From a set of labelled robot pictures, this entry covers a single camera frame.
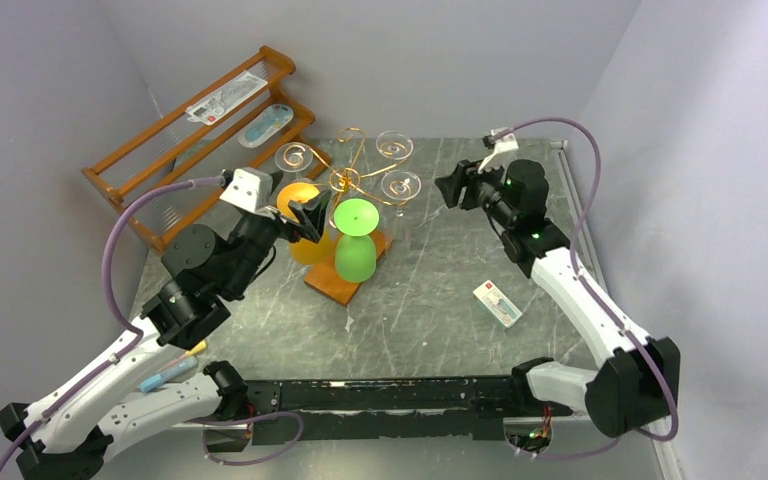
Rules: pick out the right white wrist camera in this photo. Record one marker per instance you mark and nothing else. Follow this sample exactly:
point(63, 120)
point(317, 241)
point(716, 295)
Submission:
point(502, 144)

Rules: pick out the white packaged item top shelf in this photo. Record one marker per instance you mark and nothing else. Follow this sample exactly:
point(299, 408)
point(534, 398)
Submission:
point(224, 99)

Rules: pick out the pink highlighter pen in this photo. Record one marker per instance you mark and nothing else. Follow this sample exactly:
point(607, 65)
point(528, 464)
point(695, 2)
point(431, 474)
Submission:
point(180, 358)

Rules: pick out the clear wine glass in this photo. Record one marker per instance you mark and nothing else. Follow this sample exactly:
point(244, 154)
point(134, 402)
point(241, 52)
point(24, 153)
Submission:
point(295, 158)
point(394, 145)
point(400, 186)

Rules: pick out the clear wine glass back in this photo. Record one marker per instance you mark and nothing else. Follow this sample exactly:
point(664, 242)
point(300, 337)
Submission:
point(295, 158)

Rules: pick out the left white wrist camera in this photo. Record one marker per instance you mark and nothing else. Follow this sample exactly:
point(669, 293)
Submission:
point(247, 189)

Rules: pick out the green plastic wine glass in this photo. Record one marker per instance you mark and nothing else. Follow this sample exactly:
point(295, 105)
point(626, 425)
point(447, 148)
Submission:
point(355, 252)

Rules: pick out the gold wire glass rack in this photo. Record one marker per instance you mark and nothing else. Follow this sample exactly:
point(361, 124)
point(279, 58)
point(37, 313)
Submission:
point(349, 182)

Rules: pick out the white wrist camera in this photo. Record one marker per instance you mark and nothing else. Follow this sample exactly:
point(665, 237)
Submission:
point(247, 189)
point(502, 144)

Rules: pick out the wooden shelf rack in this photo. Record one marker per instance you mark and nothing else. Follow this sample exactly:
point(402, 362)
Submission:
point(174, 150)

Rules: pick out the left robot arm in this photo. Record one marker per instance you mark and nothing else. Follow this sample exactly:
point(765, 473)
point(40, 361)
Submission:
point(100, 412)

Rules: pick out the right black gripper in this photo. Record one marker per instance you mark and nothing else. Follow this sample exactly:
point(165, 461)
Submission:
point(466, 187)

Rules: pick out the clear wine glass front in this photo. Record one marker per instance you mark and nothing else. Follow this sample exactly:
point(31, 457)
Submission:
point(394, 145)

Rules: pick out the yellow highlighter pen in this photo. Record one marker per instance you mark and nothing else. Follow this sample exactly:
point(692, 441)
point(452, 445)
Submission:
point(198, 348)

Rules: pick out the blue white packaged item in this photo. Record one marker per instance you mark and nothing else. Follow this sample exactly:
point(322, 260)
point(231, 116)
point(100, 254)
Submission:
point(274, 118)

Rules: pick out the blue highlighter pen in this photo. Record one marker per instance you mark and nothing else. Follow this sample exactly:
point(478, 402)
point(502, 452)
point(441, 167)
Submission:
point(167, 374)

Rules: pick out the small white red box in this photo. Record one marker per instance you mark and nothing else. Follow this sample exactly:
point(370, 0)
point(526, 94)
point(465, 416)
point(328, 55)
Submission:
point(497, 304)

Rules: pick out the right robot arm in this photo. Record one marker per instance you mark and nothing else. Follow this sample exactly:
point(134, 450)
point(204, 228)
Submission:
point(635, 381)

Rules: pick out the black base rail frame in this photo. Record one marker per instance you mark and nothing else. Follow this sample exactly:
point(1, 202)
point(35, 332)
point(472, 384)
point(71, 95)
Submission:
point(483, 408)

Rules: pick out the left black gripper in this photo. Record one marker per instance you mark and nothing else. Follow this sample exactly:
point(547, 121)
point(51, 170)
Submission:
point(312, 216)

